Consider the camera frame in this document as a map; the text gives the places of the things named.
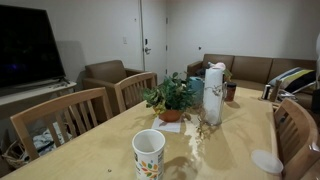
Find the black flat screen television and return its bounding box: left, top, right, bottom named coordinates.
left=0, top=3, right=67, bottom=90

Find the striped cushion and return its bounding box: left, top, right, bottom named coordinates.
left=267, top=66, right=317, bottom=95

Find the brown sofa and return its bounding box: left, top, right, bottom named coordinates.
left=186, top=53, right=318, bottom=112

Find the wicker basket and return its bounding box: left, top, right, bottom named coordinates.
left=1, top=139, right=32, bottom=170

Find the white television stand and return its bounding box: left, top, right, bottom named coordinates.
left=0, top=80, right=78, bottom=108

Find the brown jar black lid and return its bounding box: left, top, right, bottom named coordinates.
left=224, top=81, right=238, bottom=103

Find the silver metal can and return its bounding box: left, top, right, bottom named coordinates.
left=261, top=84, right=272, bottom=101

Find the brown armchair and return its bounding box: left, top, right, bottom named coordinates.
left=82, top=59, right=158, bottom=117

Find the green leafy potted plant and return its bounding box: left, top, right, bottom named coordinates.
left=142, top=71, right=198, bottom=117

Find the pink white bundle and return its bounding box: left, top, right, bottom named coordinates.
left=207, top=61, right=227, bottom=71

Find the grey patterned cloth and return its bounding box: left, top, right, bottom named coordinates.
left=30, top=121, right=73, bottom=155

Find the white paper towel roll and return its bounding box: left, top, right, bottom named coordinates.
left=203, top=67, right=225, bottom=125

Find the white plastic lid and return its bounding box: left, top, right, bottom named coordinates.
left=250, top=149, right=285, bottom=175

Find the white paper napkin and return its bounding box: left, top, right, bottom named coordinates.
left=151, top=116, right=183, bottom=134

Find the terracotta plant pot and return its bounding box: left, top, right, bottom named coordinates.
left=157, top=109, right=184, bottom=123

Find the white door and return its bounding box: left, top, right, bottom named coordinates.
left=139, top=0, right=168, bottom=85

